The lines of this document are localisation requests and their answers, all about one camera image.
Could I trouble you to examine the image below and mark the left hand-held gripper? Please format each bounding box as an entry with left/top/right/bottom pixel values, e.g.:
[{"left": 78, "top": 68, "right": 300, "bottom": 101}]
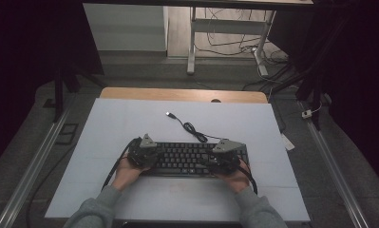
[{"left": 126, "top": 133, "right": 161, "bottom": 169}]

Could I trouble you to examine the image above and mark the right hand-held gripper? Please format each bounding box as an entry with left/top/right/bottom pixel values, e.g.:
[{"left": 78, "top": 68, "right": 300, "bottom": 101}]
[{"left": 206, "top": 138, "right": 247, "bottom": 176}]

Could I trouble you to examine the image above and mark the black computer keyboard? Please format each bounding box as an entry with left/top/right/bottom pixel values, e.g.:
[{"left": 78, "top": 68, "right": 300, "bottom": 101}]
[{"left": 136, "top": 141, "right": 250, "bottom": 179}]

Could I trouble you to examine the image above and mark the person's right hand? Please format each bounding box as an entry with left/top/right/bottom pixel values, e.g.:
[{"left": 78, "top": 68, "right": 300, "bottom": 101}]
[{"left": 218, "top": 160, "right": 252, "bottom": 194}]

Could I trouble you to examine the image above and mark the person's left hand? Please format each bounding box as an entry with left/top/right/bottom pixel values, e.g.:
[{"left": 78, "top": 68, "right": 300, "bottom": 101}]
[{"left": 111, "top": 156, "right": 147, "bottom": 192}]

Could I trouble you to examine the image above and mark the white foam board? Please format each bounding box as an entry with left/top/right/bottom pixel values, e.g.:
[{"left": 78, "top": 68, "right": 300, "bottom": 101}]
[{"left": 44, "top": 98, "right": 311, "bottom": 222}]

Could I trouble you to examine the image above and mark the white paper tag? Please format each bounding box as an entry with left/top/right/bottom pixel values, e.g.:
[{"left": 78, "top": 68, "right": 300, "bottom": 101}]
[{"left": 280, "top": 133, "right": 295, "bottom": 151}]

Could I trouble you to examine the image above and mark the black metal stand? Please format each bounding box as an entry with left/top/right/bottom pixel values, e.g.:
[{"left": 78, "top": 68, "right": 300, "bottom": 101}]
[
  {"left": 272, "top": 15, "right": 352, "bottom": 131},
  {"left": 43, "top": 63, "right": 107, "bottom": 123}
]

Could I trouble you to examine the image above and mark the white cabinet panel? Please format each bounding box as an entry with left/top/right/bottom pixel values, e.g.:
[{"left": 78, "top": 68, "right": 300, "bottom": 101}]
[{"left": 83, "top": 3, "right": 169, "bottom": 52}]

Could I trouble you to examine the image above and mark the dark curtain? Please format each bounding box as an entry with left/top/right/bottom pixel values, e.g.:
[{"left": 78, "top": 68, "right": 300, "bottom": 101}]
[
  {"left": 0, "top": 0, "right": 104, "bottom": 172},
  {"left": 269, "top": 0, "right": 379, "bottom": 191}
]

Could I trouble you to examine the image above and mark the left hand-held gripper cable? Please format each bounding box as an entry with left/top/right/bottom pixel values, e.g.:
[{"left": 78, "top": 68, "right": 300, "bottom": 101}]
[{"left": 101, "top": 136, "right": 142, "bottom": 191}]

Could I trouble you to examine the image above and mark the hand-held gripper cable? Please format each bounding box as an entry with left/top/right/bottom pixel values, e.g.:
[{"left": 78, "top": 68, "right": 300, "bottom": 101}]
[
  {"left": 238, "top": 158, "right": 258, "bottom": 195},
  {"left": 101, "top": 136, "right": 142, "bottom": 191}
]

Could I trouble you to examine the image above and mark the right hand-held gripper cable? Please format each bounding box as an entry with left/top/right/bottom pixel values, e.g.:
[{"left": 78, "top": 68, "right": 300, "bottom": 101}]
[{"left": 238, "top": 158, "right": 258, "bottom": 195}]

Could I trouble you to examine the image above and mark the black keyboard cable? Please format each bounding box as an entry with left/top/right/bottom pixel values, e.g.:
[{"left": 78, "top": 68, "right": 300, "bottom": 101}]
[{"left": 165, "top": 111, "right": 224, "bottom": 143}]

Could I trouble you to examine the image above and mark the black floor cable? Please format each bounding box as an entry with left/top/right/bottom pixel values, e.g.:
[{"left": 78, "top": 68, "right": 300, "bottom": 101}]
[
  {"left": 26, "top": 151, "right": 71, "bottom": 228},
  {"left": 267, "top": 91, "right": 288, "bottom": 133}
]

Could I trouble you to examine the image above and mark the black floor frame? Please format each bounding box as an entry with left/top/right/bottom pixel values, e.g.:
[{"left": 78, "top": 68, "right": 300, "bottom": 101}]
[{"left": 55, "top": 123, "right": 80, "bottom": 146}]

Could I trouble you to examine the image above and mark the tangle of floor cables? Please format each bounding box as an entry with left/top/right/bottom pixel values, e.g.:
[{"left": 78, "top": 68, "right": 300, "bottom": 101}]
[{"left": 195, "top": 8, "right": 290, "bottom": 65}]

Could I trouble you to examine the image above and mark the aluminium floor rail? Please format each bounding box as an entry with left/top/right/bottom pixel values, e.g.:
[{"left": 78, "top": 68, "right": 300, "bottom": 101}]
[
  {"left": 0, "top": 104, "right": 72, "bottom": 228},
  {"left": 299, "top": 101, "right": 370, "bottom": 228}
]

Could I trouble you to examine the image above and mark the white desk frame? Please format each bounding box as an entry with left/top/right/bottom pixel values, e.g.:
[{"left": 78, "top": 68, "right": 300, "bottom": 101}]
[{"left": 186, "top": 6, "right": 277, "bottom": 77}]

